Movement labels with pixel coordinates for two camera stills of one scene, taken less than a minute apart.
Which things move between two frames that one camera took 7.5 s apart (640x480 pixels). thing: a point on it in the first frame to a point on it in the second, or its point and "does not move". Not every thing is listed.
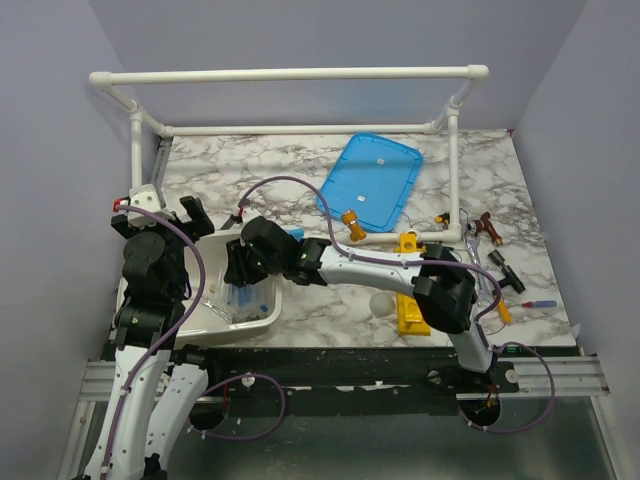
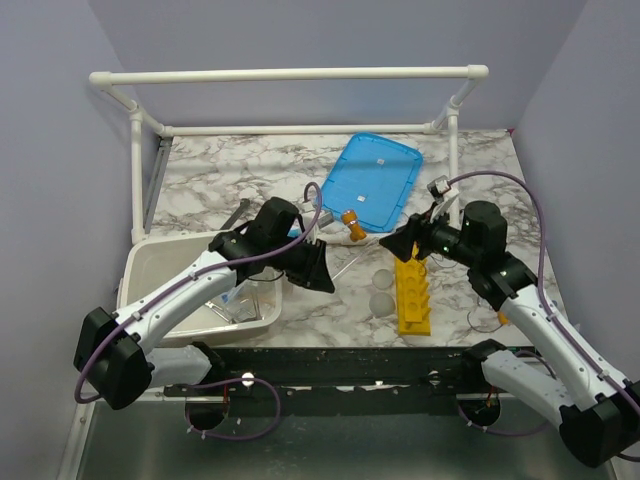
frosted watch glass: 382,304 does not move
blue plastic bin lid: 374,181 does not move
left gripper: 200,224 to 315,273
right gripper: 239,271 to 418,229
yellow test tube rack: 410,320 does not move
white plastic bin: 222,310 does not move
